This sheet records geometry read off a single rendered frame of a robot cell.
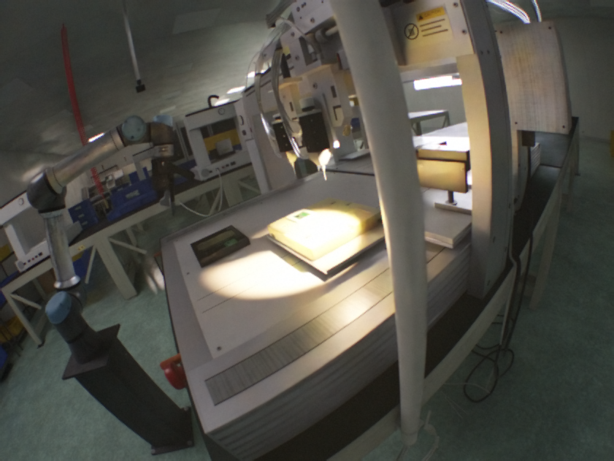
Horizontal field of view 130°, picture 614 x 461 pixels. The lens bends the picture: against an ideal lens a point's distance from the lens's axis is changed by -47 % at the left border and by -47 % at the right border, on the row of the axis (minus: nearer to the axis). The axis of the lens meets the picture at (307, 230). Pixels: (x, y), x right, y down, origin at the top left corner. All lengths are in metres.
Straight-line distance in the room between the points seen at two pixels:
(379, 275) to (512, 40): 0.56
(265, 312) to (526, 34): 0.71
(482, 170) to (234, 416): 0.41
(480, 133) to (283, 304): 0.35
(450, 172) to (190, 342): 0.47
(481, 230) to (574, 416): 1.07
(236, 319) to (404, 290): 0.25
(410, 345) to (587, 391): 1.26
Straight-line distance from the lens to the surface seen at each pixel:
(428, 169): 0.50
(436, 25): 0.40
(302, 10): 0.41
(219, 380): 0.31
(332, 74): 0.36
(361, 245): 0.42
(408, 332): 0.21
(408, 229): 0.16
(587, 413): 1.38
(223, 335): 0.36
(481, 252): 0.44
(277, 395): 0.27
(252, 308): 0.38
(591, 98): 7.35
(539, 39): 0.66
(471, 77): 0.38
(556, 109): 0.65
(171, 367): 0.39
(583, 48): 7.41
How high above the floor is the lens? 1.07
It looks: 23 degrees down
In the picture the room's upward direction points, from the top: 15 degrees counter-clockwise
